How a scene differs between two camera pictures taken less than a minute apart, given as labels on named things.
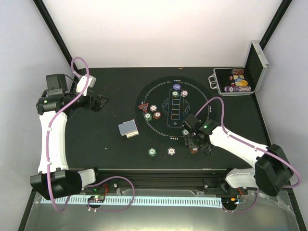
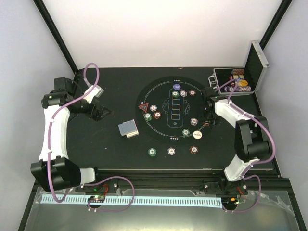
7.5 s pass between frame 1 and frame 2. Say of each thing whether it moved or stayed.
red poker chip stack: stayed
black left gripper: moved
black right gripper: moved
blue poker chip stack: stayed
